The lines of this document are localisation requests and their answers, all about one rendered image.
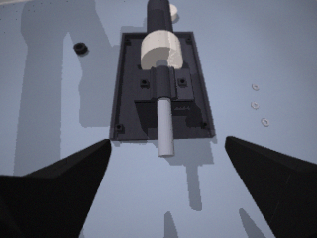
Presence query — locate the dark grey mounting plate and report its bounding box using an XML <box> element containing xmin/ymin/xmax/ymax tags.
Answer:
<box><xmin>109</xmin><ymin>0</ymin><xmax>216</xmax><ymax>141</ymax></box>

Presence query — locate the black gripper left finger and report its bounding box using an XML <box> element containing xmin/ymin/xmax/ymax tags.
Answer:
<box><xmin>0</xmin><ymin>139</ymin><xmax>112</xmax><ymax>238</ymax></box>

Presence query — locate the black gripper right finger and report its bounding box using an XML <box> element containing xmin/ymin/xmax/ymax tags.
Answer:
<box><xmin>225</xmin><ymin>136</ymin><xmax>317</xmax><ymax>238</ymax></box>

